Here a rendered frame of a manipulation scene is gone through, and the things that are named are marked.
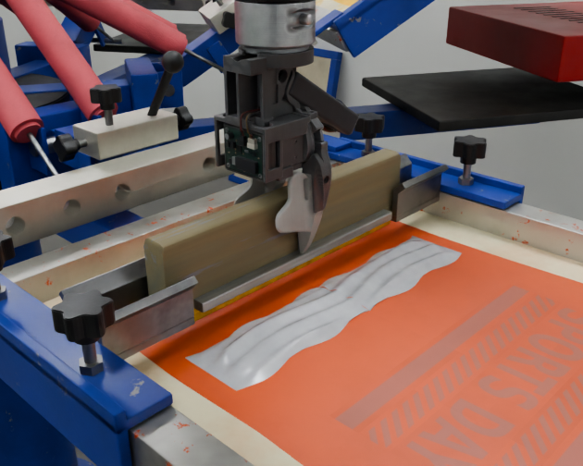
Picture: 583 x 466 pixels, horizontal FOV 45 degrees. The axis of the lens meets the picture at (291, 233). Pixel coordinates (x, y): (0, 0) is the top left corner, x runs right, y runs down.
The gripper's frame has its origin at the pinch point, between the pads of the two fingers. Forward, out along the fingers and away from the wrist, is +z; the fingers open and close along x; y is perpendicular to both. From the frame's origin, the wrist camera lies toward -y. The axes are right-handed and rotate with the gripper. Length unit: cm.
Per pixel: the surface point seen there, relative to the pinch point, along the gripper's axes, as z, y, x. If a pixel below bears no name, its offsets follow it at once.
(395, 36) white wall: 17, -200, -129
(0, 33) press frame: -12, -7, -77
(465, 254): 5.3, -18.0, 11.2
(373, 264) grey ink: 4.8, -7.7, 5.5
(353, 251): 5.3, -9.7, 1.1
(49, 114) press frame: -4.1, 0.8, -48.8
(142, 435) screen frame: 1.9, 28.8, 12.8
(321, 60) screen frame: 32, -195, -166
